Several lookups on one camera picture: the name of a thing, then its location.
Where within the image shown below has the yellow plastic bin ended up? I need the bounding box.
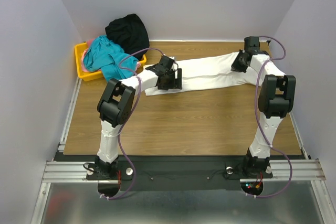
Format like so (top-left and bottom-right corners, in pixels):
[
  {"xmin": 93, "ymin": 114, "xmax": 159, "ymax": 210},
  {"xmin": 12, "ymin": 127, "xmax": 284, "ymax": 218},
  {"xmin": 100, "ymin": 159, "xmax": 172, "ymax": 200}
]
[{"xmin": 74, "ymin": 40, "xmax": 146, "ymax": 81}]

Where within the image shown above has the teal t shirt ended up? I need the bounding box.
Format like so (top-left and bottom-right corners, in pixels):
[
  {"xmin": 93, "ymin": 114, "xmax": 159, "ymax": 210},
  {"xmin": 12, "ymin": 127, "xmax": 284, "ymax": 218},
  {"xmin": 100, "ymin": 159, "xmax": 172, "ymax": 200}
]
[{"xmin": 82, "ymin": 36, "xmax": 138, "ymax": 81}]

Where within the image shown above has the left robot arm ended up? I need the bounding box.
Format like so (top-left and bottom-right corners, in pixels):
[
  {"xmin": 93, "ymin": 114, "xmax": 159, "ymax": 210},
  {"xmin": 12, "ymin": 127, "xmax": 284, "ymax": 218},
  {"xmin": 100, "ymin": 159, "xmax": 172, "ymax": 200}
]
[{"xmin": 94, "ymin": 55, "xmax": 182, "ymax": 179}]

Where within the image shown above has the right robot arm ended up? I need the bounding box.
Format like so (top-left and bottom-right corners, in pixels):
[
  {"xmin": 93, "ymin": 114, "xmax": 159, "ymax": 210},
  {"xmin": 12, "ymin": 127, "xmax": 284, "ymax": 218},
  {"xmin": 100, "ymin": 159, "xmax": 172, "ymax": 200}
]
[{"xmin": 231, "ymin": 36, "xmax": 296, "ymax": 177}]

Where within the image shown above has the aluminium frame rail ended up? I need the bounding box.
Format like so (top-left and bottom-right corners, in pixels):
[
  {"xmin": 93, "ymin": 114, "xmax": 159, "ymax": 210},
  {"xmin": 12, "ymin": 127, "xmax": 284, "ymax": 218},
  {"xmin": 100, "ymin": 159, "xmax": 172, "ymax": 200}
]
[{"xmin": 31, "ymin": 156, "xmax": 334, "ymax": 223}]

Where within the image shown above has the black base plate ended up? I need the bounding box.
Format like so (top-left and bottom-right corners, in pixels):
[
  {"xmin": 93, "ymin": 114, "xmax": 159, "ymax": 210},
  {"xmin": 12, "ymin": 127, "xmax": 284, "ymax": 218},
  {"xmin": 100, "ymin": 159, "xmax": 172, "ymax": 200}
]
[{"xmin": 52, "ymin": 155, "xmax": 274, "ymax": 192}]

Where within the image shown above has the black t shirt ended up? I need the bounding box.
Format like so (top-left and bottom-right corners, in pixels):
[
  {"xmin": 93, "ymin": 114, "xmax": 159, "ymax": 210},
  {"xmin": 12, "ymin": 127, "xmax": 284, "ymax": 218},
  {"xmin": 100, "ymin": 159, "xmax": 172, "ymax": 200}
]
[{"xmin": 105, "ymin": 14, "xmax": 150, "ymax": 55}]

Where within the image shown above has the pink t shirt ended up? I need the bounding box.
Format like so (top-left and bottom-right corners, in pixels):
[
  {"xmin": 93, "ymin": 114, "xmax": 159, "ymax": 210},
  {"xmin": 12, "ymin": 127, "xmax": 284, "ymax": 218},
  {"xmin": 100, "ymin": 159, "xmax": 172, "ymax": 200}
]
[{"xmin": 81, "ymin": 39, "xmax": 94, "ymax": 72}]

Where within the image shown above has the white t shirt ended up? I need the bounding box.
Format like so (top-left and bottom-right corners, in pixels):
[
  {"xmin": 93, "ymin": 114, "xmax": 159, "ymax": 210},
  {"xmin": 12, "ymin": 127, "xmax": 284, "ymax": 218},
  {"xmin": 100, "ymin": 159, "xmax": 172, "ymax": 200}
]
[{"xmin": 145, "ymin": 52, "xmax": 258, "ymax": 96}]

